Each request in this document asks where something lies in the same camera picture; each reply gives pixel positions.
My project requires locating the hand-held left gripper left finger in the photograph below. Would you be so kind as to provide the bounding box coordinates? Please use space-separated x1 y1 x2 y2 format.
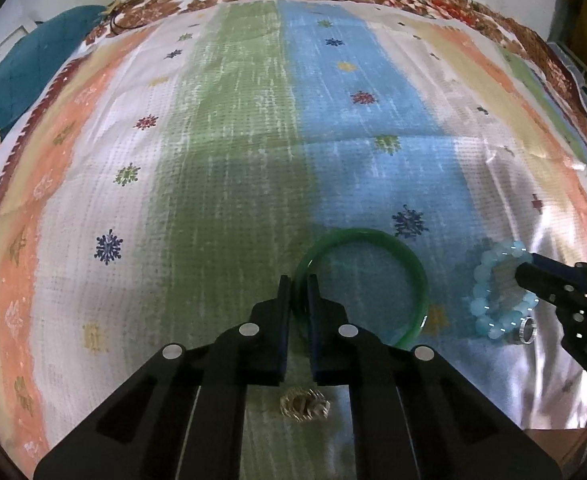
33 275 294 480

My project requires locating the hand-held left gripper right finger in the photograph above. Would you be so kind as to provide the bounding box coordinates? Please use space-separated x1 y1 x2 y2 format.
306 274 564 480

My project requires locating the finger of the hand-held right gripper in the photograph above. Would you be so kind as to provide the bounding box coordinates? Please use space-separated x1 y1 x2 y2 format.
516 263 587 312
531 252 587 301

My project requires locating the light blue bead bracelet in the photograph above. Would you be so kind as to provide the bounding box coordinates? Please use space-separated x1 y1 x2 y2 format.
472 240 537 344

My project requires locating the green jade bangle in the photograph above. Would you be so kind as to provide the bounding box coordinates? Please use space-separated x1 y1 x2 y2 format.
293 227 430 352

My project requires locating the striped pastel mat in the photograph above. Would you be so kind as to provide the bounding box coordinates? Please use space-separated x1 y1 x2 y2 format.
0 0 587 476

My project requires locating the teal pillow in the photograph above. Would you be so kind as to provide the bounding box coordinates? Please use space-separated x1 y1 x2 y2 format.
0 5 110 173

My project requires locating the white headboard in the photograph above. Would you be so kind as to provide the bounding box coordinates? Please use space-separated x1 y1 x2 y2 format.
0 9 41 88

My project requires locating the silver ring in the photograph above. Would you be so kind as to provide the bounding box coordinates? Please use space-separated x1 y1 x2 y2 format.
517 315 539 344

